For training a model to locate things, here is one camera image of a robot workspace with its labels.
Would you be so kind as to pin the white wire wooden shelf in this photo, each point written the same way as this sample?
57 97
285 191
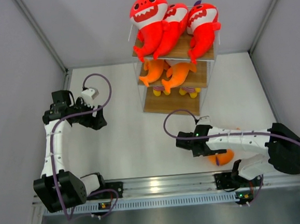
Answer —
201 78

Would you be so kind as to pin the yellow striped plush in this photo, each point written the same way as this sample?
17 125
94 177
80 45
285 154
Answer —
158 90
193 92

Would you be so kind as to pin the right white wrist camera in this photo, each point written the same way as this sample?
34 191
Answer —
204 120

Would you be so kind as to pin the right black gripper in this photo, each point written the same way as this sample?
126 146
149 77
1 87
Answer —
214 151

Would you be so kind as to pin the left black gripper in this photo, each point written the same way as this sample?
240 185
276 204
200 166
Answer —
95 123

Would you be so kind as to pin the orange shark plush on shelf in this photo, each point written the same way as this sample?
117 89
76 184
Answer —
154 70

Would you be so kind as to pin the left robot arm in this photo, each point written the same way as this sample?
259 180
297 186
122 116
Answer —
57 186

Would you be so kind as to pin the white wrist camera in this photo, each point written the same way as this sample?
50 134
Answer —
204 120
88 95

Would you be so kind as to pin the orange shark plush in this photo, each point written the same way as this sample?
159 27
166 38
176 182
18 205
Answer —
177 74
154 70
220 159

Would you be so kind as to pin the red shark plush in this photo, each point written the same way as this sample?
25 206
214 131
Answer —
176 18
147 16
201 25

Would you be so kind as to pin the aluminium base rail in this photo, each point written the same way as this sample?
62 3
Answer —
192 183

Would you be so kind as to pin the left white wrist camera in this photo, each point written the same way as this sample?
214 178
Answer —
88 95

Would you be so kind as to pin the yellow striped plush right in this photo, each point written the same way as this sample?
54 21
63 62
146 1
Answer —
193 92

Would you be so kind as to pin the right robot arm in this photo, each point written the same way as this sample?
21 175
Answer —
276 148

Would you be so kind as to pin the grey slotted cable duct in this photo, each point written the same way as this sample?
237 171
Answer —
137 204

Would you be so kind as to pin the yellow striped plush left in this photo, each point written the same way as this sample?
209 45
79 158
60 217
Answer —
158 90

